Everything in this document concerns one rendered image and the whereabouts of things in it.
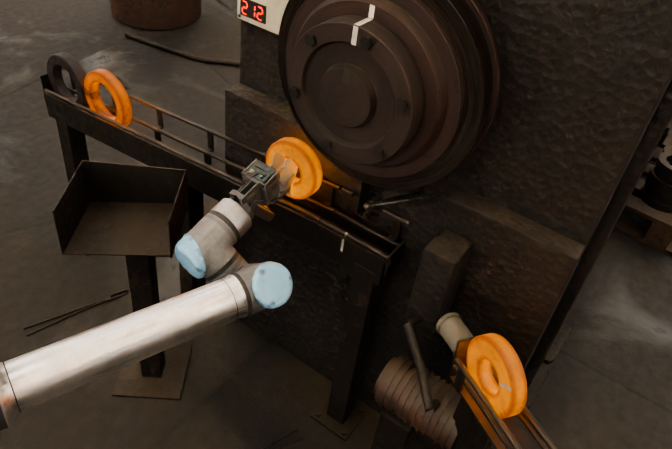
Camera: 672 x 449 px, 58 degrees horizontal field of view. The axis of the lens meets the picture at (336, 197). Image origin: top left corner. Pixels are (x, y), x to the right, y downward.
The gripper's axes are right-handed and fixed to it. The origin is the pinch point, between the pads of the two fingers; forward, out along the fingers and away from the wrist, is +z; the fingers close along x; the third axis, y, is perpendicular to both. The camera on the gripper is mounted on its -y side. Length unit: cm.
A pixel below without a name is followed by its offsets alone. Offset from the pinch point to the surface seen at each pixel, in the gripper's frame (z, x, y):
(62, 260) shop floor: -38, 89, -73
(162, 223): -26.7, 23.7, -13.2
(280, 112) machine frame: 8.5, 10.5, 4.5
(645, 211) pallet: 131, -78, -107
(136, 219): -29.6, 30.2, -12.9
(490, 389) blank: -21, -65, -7
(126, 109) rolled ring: -4, 61, -10
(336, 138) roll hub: -5.6, -18.3, 23.5
